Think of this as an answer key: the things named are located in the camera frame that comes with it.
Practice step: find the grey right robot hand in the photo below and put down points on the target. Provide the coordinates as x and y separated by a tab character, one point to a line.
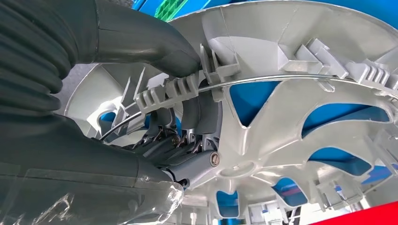
77	161

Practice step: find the green plastic crate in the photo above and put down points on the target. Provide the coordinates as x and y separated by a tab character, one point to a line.
169	9

